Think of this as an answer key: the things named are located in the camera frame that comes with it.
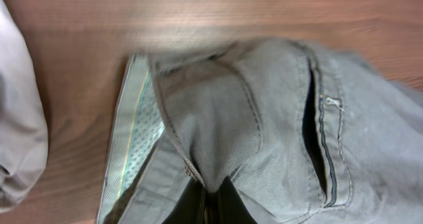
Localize beige folded shorts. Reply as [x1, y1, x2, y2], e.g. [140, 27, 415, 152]
[1, 3, 48, 213]

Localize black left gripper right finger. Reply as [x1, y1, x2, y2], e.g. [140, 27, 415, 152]
[216, 177, 256, 224]

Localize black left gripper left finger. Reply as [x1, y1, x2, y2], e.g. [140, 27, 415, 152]
[163, 178, 206, 224]

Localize grey shorts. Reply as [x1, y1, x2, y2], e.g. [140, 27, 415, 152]
[96, 38, 422, 223]

